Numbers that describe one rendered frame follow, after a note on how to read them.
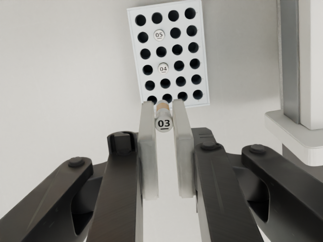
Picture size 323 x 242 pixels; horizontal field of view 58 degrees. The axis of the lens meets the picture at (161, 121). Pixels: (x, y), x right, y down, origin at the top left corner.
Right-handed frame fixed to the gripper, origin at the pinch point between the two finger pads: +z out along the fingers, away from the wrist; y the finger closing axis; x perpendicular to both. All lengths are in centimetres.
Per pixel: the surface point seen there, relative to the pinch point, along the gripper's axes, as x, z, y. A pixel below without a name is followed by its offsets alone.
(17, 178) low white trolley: -13.9, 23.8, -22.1
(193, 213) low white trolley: -21.8, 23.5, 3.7
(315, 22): 5.5, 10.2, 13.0
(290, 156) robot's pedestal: -41, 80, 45
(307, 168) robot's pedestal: -40, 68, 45
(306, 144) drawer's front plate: -4.2, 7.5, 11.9
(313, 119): -2.9, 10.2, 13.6
